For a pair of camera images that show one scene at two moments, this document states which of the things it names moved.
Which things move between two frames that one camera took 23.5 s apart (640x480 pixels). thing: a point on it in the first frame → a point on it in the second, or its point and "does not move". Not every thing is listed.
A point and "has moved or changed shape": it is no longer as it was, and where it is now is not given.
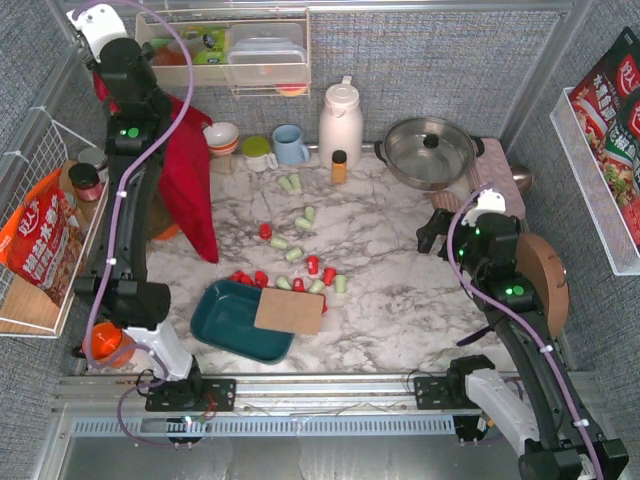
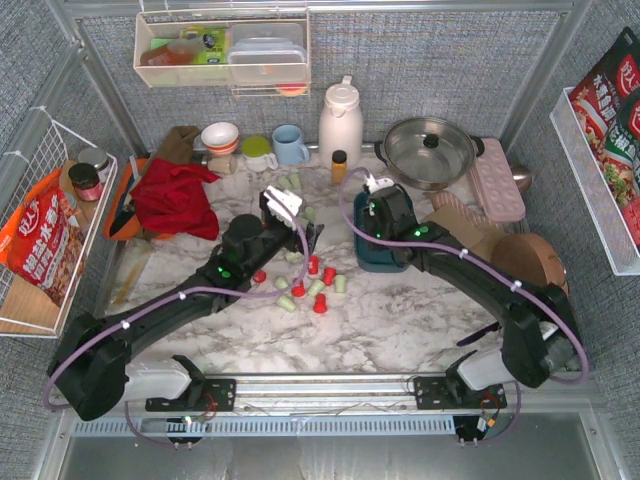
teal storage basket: [225, 315] → [372, 256]
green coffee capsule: [282, 283] does not move
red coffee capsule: [329, 275] does not move
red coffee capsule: [313, 264] does not move
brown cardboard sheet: [290, 311] has moved or changed shape
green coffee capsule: [293, 254] does not move
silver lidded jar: [94, 156] does not move
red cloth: [185, 173] has moved or changed shape
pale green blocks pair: [284, 182] does not move
